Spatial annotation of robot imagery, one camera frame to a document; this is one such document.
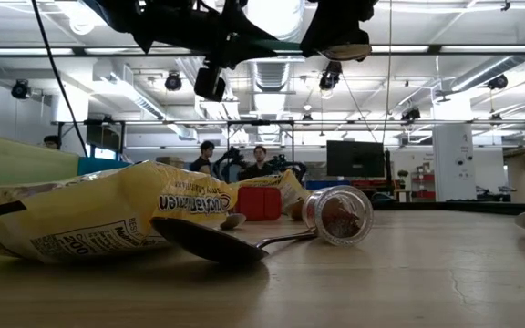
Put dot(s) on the person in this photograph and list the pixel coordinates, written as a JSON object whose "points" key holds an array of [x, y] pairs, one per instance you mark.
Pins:
{"points": [[258, 168], [203, 157], [52, 142]]}

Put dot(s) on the black background robot arm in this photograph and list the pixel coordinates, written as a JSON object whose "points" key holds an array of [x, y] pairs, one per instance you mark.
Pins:
{"points": [[230, 159], [290, 164]]}

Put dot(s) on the black ceiling-mounted camera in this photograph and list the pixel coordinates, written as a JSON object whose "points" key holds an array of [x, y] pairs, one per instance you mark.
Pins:
{"points": [[20, 90], [331, 77], [498, 82], [412, 114], [173, 83]]}

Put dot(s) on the blue plastic bin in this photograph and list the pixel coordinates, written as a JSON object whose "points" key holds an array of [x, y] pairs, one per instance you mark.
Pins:
{"points": [[103, 166]]}

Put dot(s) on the cardboard box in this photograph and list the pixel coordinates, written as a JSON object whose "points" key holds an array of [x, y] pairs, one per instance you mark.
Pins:
{"points": [[171, 162]]}

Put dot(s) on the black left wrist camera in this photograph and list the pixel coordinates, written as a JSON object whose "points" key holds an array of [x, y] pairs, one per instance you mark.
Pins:
{"points": [[210, 84]]}

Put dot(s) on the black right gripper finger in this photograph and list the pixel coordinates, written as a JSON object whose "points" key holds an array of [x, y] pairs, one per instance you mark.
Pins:
{"points": [[358, 36], [324, 41]]}

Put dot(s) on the light translucent plastic bin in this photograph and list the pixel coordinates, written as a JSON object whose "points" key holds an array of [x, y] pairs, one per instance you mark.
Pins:
{"points": [[16, 164]]}

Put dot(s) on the black monitor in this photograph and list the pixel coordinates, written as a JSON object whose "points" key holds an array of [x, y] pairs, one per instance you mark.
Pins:
{"points": [[356, 159]]}

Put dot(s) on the small glass spice jar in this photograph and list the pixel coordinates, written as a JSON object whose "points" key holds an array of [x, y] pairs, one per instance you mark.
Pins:
{"points": [[340, 216]]}

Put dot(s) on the silver ventilation duct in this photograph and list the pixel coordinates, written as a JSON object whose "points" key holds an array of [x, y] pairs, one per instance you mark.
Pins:
{"points": [[271, 77]]}

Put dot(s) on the white column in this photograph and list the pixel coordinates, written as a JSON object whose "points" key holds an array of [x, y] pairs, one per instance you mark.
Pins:
{"points": [[453, 155]]}

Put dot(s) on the blue crate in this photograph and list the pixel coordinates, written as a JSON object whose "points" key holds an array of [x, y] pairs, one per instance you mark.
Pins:
{"points": [[326, 184]]}

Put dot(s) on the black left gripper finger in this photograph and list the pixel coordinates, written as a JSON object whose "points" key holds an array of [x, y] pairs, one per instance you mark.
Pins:
{"points": [[230, 60], [246, 41]]}

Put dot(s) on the yellow Maruchan ramen bag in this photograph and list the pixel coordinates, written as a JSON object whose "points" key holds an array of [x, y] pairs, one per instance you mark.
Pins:
{"points": [[85, 205], [285, 189]]}

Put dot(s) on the overhead light bar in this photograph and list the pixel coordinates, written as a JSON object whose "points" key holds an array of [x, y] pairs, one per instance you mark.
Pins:
{"points": [[434, 49]]}

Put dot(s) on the red shelf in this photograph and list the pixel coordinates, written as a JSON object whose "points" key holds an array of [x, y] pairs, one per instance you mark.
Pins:
{"points": [[422, 180]]}

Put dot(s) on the black gantry frame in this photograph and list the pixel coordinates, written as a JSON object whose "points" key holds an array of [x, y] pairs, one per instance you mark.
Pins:
{"points": [[262, 122]]}

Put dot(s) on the smoked paprika tin red lid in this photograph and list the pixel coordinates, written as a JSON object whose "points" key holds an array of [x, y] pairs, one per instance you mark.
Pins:
{"points": [[258, 202]]}

